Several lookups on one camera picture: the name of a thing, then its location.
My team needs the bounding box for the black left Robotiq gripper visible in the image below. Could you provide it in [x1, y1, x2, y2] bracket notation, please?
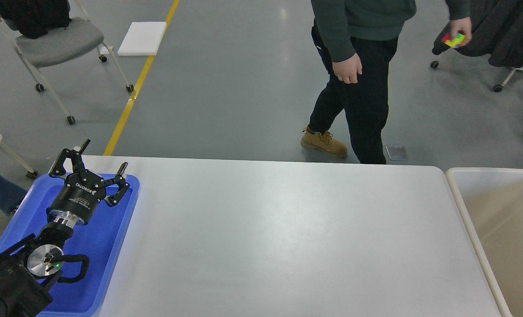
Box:
[47, 140, 131, 225]

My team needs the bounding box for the colourful Rubik's cube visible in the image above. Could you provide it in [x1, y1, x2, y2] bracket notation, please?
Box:
[442, 32, 466, 49]

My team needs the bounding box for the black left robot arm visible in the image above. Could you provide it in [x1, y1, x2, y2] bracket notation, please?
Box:
[0, 140, 140, 317]

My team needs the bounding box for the person's right hand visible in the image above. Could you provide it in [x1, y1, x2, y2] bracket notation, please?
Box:
[332, 53, 362, 84]

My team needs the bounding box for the person's left hand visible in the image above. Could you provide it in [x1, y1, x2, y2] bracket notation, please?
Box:
[450, 17, 472, 47]

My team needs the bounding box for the blue plastic tray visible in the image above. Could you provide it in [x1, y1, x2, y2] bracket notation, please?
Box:
[0, 175, 140, 317]

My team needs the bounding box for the grey office chair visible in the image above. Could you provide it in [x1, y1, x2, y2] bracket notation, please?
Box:
[0, 0, 135, 125]

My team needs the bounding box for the white foam board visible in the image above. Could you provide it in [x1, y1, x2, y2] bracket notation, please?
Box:
[118, 21, 167, 56]

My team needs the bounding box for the tan left boot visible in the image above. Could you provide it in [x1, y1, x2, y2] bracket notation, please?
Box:
[301, 126, 347, 159]

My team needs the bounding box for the person in green sweater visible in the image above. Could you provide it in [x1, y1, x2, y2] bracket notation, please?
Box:
[300, 0, 473, 165]

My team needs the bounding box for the right metal floor plate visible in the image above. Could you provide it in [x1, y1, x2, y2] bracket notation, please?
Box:
[385, 146, 409, 161]

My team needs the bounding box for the beige plastic bin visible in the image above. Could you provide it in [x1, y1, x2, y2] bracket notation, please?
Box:
[446, 168, 523, 317]

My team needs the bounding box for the black coat on chair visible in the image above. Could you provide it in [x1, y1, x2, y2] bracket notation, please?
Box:
[455, 0, 523, 70]

